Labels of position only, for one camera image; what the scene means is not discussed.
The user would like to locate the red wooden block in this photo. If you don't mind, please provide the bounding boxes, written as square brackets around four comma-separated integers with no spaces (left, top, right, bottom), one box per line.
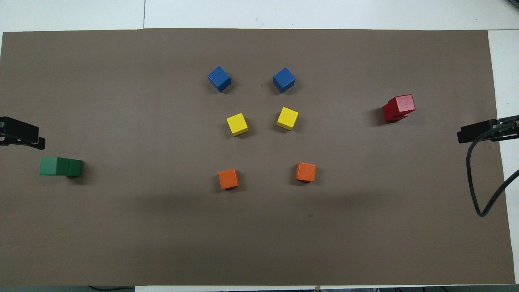
[388,94,416,116]
[382,103,409,123]

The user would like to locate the orange wooden block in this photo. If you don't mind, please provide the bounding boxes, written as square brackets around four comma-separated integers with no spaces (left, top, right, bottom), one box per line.
[218,169,239,190]
[296,162,317,183]

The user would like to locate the yellow wooden block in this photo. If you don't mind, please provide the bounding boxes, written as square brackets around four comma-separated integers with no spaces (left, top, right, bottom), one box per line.
[226,113,249,136]
[277,107,299,131]

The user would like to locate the blue wooden block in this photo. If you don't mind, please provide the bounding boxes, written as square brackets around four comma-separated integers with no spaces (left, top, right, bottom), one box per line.
[208,66,232,92]
[272,67,296,94]

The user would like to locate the brown table mat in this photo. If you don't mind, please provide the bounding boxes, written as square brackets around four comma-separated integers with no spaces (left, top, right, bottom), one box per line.
[0,28,516,286]

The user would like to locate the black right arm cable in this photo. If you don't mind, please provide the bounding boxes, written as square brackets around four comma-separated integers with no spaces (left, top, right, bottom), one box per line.
[466,123,519,218]

